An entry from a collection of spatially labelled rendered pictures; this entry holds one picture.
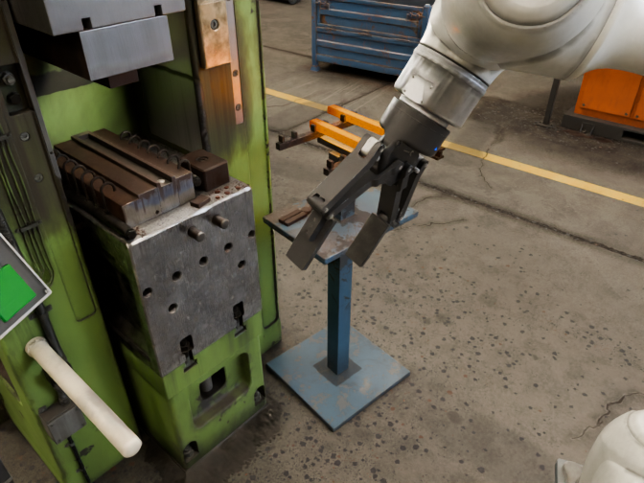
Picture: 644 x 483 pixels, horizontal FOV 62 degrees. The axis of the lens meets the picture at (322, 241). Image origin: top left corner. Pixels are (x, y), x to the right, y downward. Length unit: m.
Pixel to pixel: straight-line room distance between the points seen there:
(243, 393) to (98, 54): 1.19
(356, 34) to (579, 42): 4.77
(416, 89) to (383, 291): 1.99
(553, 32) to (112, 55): 0.96
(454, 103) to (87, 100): 1.34
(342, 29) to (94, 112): 3.74
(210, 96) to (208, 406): 0.99
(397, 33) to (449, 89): 4.43
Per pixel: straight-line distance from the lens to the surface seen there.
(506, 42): 0.42
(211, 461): 1.96
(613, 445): 1.07
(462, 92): 0.60
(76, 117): 1.76
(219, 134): 1.62
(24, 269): 1.12
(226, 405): 1.89
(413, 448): 1.98
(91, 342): 1.65
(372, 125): 1.63
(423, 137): 0.60
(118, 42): 1.23
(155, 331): 1.47
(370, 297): 2.49
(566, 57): 0.46
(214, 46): 1.52
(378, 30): 5.10
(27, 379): 1.62
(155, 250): 1.35
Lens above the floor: 1.62
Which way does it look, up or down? 35 degrees down
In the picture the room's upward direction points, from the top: straight up
